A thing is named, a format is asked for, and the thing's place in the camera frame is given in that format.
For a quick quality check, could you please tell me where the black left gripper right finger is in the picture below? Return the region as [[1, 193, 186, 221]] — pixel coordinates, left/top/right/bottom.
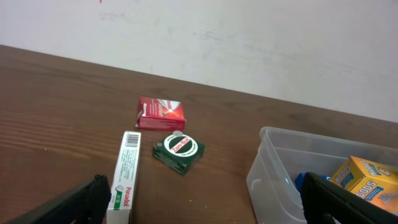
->
[[300, 172, 397, 224]]

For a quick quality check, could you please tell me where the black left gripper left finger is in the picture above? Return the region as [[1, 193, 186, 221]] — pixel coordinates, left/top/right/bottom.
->
[[8, 174, 111, 224]]

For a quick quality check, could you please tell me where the white Panadol box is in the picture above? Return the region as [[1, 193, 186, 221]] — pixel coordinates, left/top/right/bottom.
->
[[106, 131, 141, 224]]

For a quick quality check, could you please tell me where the clear plastic container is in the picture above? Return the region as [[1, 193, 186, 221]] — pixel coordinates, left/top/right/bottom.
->
[[246, 127, 397, 224]]

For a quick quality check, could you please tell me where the yellow cough syrup box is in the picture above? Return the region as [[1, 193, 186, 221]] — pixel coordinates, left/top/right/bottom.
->
[[331, 156, 397, 214]]

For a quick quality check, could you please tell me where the red medicine box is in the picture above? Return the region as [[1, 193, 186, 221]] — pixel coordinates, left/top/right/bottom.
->
[[136, 96, 186, 131]]

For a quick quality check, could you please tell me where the green Zam-Buk box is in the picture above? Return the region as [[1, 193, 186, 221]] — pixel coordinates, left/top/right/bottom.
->
[[152, 131, 206, 176]]

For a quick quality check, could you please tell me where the blue cooling patch box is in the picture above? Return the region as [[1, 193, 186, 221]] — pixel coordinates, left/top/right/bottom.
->
[[294, 172, 331, 192]]

